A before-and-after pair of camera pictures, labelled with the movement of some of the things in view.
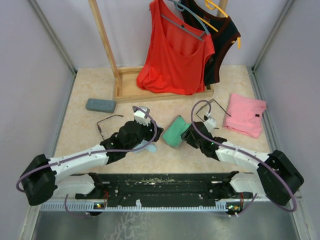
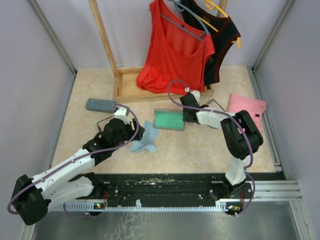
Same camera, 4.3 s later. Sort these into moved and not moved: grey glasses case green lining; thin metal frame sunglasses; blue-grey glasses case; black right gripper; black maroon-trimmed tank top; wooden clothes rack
Moved: grey glasses case green lining; black right gripper
Not moved: blue-grey glasses case; black maroon-trimmed tank top; thin metal frame sunglasses; wooden clothes rack
